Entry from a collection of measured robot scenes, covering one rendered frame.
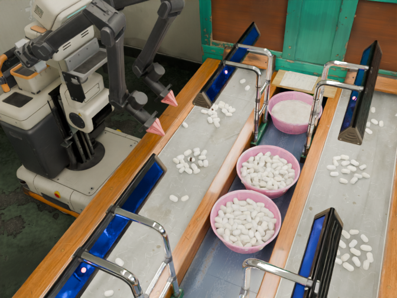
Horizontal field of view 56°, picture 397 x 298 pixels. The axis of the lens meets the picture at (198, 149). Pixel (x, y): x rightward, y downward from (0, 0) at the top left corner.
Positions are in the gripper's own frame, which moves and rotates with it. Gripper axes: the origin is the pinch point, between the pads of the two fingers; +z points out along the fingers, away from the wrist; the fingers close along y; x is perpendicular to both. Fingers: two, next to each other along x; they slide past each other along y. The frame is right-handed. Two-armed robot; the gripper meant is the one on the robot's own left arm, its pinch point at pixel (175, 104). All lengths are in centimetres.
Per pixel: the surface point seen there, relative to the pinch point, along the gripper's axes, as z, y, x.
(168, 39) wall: -33, 145, 98
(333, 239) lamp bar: 47, -65, -74
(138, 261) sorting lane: 24, -77, -9
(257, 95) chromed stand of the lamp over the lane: 20.6, -0.3, -39.7
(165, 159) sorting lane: 12.3, -28.4, 0.8
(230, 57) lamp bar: 1.6, 6.7, -38.4
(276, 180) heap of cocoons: 50, -21, -31
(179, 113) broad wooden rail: 4.7, 1.2, 3.7
